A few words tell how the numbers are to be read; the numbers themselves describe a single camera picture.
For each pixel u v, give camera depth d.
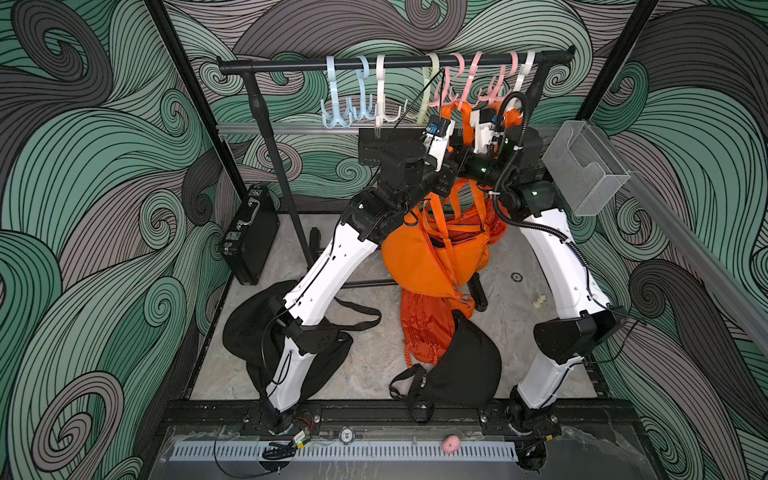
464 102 0.61
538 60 0.54
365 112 0.59
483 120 0.59
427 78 0.89
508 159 0.51
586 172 0.79
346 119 0.60
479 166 0.59
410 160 0.43
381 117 0.60
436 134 0.49
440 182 0.54
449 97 0.62
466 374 0.78
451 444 0.68
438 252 0.83
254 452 0.70
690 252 0.60
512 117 0.62
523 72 0.55
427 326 0.88
